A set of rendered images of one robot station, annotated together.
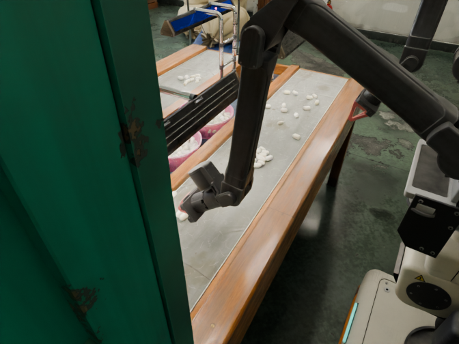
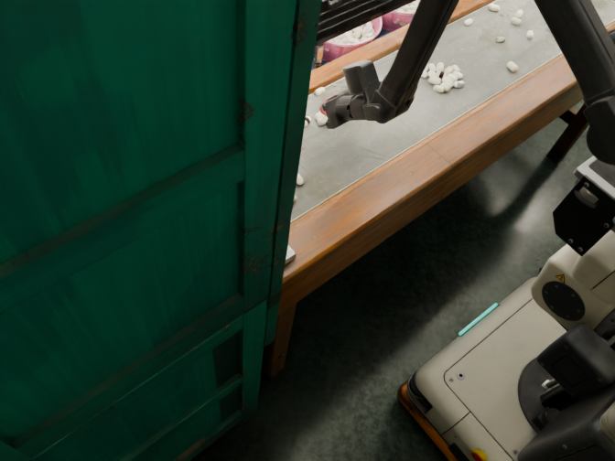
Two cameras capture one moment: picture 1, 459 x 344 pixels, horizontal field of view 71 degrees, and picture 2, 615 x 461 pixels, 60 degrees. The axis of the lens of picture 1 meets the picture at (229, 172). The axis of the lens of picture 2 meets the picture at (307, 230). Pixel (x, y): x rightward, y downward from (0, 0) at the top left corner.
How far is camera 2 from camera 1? 0.37 m
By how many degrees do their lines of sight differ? 19
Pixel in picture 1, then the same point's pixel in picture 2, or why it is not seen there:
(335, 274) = (494, 272)
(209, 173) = (365, 76)
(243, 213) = (393, 142)
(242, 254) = (373, 183)
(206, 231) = (343, 145)
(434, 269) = (578, 272)
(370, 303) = (513, 309)
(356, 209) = not seen: hidden behind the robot
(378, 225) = not seen: hidden behind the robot
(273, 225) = (423, 166)
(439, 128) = (600, 100)
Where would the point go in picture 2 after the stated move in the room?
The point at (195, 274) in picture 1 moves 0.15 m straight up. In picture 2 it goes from (315, 186) to (322, 144)
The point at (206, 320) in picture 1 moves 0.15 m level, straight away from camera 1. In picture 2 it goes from (310, 230) to (325, 179)
